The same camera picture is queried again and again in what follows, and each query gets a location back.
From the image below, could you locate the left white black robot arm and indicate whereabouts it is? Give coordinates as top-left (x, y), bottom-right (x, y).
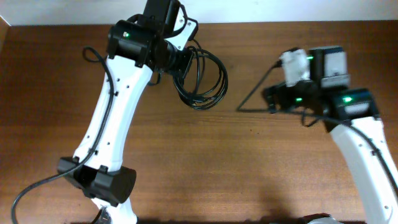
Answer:
top-left (57, 1), bottom-right (196, 223)

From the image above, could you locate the black USB cable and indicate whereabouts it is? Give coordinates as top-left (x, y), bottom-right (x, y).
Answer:
top-left (148, 39), bottom-right (229, 111)

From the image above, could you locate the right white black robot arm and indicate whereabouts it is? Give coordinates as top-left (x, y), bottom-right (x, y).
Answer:
top-left (263, 46), bottom-right (397, 223)

